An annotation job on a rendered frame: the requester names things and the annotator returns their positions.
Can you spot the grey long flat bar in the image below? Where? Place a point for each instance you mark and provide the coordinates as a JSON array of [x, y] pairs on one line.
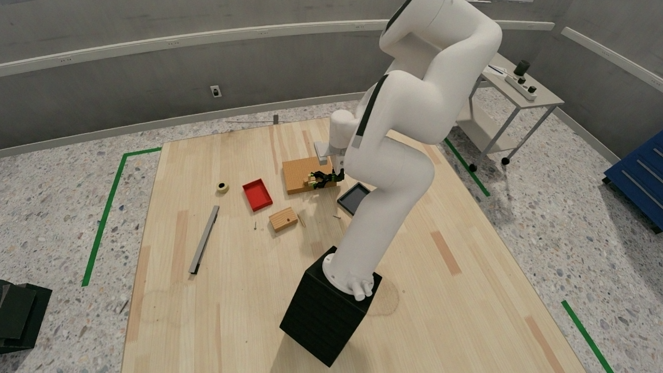
[[194, 267]]

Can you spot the red open tray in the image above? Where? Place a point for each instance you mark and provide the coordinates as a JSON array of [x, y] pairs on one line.
[[257, 195]]

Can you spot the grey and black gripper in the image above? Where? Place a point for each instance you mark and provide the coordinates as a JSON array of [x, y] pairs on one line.
[[337, 162]]

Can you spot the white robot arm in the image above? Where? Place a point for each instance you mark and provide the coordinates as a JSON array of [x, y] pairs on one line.
[[423, 110]]

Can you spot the beige hollow cylinder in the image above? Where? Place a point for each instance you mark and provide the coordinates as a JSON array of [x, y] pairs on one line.
[[223, 184]]

